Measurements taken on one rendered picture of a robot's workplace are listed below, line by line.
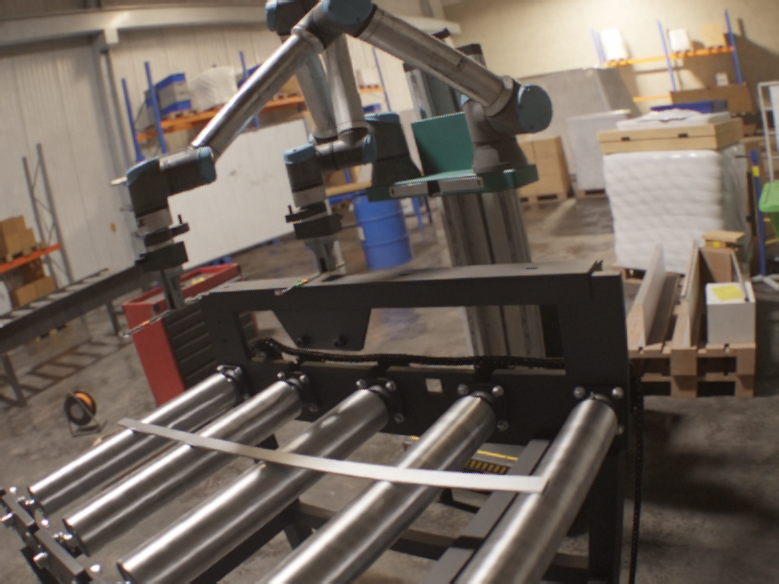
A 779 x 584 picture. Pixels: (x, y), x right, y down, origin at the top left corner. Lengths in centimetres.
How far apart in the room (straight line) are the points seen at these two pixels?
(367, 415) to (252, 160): 493
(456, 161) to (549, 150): 738
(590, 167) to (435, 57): 799
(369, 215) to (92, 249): 679
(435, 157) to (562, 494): 148
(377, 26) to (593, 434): 109
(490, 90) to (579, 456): 102
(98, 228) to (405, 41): 1092
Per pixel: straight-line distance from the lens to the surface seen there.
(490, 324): 233
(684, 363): 292
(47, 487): 160
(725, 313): 286
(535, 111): 167
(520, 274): 121
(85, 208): 1205
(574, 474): 100
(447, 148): 211
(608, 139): 468
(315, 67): 199
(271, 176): 620
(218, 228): 601
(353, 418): 138
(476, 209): 220
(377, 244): 689
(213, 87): 1276
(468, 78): 160
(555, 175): 947
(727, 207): 437
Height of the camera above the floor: 149
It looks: 15 degrees down
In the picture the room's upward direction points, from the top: 14 degrees counter-clockwise
